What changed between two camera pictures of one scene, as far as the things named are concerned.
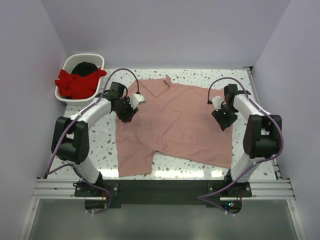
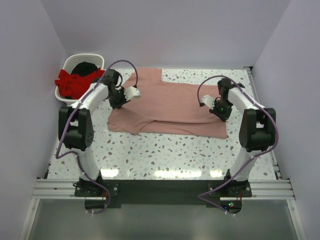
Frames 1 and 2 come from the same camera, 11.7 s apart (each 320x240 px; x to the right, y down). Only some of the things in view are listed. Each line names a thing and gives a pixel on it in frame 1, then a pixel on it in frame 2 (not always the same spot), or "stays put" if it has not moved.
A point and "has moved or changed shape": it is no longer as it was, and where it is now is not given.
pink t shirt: x=174 y=119 has moved or changed shape
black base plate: x=162 y=193 stays put
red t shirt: x=77 y=87 stays put
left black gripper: x=127 y=114 to x=117 y=101
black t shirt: x=84 y=68 stays put
